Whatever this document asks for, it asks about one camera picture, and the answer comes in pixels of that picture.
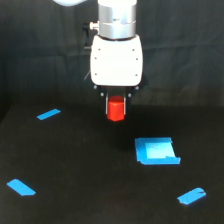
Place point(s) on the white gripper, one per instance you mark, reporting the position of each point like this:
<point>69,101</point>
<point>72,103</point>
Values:
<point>117,64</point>

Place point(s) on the red hexagonal block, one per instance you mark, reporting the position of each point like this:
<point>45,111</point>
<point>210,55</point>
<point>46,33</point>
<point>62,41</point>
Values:
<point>115,110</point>

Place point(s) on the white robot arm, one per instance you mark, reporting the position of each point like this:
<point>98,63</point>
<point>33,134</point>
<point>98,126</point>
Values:
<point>116,21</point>

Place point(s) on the blue tape strip back left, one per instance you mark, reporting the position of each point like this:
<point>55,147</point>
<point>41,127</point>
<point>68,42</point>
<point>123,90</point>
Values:
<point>48,114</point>

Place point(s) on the blue tape strip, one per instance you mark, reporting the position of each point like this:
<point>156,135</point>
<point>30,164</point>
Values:
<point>21,188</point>
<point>191,196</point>
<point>48,114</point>

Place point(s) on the blue taped square marker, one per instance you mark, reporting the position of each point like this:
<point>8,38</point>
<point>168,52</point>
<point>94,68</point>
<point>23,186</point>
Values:
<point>156,151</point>

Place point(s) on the blue tape strip front right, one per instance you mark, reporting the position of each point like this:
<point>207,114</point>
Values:
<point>191,196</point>

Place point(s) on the blue tape strip front left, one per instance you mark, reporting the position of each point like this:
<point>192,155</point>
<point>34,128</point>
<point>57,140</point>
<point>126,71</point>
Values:
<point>21,188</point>

